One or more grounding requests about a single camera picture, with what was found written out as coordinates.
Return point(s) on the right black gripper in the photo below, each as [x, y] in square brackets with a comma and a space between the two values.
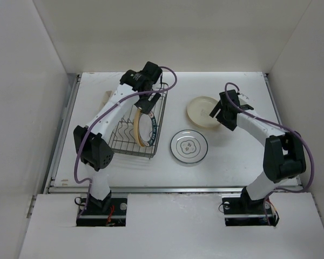
[228, 124]

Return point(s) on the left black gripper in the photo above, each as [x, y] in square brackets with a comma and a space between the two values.
[146, 105]

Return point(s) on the yellow bear plate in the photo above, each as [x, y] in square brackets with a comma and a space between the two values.
[206, 125]

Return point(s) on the cream white plate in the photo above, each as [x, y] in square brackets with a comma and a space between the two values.
[199, 108]

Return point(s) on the white plate dark green band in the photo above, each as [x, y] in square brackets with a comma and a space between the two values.
[148, 128]

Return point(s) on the grey wire dish rack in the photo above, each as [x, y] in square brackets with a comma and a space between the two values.
[122, 138]

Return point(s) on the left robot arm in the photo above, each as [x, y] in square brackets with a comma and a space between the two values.
[93, 152]

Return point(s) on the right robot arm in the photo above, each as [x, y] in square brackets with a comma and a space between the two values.
[283, 158]

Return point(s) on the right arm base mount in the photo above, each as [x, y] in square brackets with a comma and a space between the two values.
[238, 215]

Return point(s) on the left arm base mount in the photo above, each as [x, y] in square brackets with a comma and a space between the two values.
[110, 213]

